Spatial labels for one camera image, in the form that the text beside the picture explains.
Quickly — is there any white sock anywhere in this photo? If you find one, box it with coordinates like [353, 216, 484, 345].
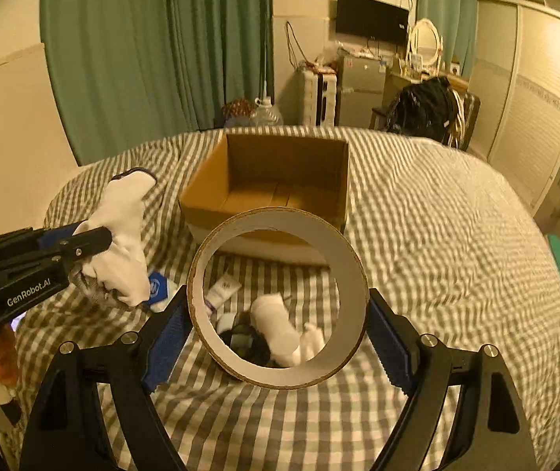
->
[70, 168, 156, 307]
[249, 294, 326, 368]

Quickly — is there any blue tissue pack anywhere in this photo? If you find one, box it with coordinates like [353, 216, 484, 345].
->
[146, 271, 179, 312]

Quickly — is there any white BOP toothpaste tube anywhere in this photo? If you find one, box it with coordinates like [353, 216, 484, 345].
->
[204, 273, 242, 312]

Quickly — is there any dark plastic funnel cup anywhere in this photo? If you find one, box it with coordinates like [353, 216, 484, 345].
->
[215, 312, 271, 367]

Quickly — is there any brown tape roll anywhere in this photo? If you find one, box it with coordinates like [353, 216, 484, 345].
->
[186, 206, 372, 391]

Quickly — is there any cardboard box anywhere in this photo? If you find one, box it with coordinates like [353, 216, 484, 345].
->
[179, 133, 349, 243]

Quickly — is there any grey checkered bed sheet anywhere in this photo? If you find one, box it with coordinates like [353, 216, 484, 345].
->
[11, 128, 560, 470]

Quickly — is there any green curtain left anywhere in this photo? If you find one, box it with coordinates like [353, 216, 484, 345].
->
[40, 0, 274, 165]

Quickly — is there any green curtain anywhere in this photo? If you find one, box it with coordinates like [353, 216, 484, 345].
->
[40, 0, 274, 165]
[416, 0, 477, 79]

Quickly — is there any brown patterned basket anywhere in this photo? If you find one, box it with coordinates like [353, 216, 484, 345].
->
[221, 98, 256, 128]

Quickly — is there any clear water bottle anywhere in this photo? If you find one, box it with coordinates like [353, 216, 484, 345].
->
[250, 82, 283, 126]

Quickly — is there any white suitcase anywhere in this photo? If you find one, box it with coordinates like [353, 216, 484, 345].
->
[298, 67, 337, 126]

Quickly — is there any silver mini fridge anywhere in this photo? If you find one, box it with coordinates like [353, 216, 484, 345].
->
[335, 54, 386, 128]

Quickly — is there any black clothes pile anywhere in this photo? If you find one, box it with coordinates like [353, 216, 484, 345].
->
[384, 77, 459, 146]

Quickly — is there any white wardrobe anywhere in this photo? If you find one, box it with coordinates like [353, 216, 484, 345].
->
[468, 0, 560, 214]

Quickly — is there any white oval mirror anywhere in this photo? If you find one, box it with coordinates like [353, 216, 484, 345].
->
[407, 18, 444, 73]

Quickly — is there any green curtain right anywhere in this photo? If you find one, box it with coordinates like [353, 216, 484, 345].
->
[416, 0, 477, 79]

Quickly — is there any black wall television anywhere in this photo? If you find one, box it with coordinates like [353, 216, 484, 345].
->
[335, 0, 409, 46]

